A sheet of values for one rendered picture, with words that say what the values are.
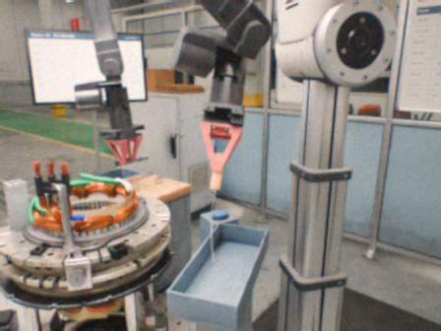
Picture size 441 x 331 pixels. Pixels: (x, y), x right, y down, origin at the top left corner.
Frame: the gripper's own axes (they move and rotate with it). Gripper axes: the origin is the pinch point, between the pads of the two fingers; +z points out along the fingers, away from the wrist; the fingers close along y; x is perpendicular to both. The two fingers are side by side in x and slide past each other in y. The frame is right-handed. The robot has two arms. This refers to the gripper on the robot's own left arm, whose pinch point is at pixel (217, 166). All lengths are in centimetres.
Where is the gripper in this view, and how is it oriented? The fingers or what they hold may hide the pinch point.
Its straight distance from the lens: 55.3
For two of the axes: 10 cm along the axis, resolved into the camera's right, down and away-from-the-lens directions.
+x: 9.9, 1.2, -0.5
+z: -1.3, 9.8, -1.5
